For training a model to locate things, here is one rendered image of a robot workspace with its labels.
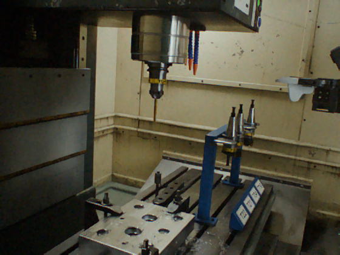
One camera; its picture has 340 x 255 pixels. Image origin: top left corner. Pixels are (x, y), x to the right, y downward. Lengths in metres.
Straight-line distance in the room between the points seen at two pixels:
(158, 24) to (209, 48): 1.10
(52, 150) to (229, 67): 1.08
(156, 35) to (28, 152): 0.60
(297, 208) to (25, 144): 1.31
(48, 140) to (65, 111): 0.13
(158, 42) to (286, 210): 1.21
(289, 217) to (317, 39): 0.90
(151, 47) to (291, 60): 1.11
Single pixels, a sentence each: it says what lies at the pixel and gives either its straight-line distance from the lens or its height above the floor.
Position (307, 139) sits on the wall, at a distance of 1.89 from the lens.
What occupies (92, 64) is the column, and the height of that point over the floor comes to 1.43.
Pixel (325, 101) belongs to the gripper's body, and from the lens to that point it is 0.90.
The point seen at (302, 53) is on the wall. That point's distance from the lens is 1.85.
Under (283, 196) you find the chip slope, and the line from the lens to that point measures 1.89.
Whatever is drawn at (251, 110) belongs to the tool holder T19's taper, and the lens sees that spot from 1.52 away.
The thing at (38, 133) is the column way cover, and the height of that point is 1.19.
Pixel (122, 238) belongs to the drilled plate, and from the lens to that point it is 0.97.
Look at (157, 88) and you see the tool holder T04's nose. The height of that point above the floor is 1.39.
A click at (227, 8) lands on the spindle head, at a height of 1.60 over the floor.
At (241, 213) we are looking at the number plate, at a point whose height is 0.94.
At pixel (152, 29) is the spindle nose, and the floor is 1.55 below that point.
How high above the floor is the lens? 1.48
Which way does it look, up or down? 11 degrees down
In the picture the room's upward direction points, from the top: 4 degrees clockwise
